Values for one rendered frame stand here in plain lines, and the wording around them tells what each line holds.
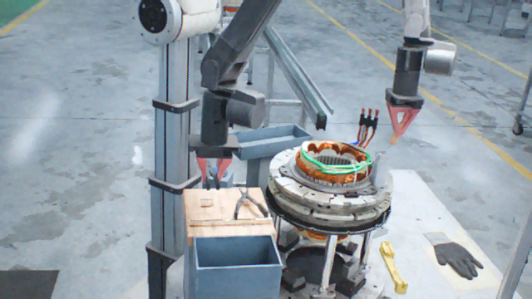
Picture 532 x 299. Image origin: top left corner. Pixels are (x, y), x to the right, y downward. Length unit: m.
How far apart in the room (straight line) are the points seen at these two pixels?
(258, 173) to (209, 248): 0.53
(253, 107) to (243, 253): 0.33
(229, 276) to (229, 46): 0.44
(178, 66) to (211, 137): 0.44
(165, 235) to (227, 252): 0.59
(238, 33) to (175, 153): 0.63
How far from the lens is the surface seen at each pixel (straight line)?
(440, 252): 1.68
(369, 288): 1.45
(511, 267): 1.44
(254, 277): 1.04
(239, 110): 0.99
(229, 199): 1.23
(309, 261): 1.53
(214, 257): 1.13
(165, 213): 1.64
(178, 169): 1.55
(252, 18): 0.97
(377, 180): 1.29
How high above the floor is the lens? 1.69
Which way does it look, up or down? 25 degrees down
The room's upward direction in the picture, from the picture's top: 5 degrees clockwise
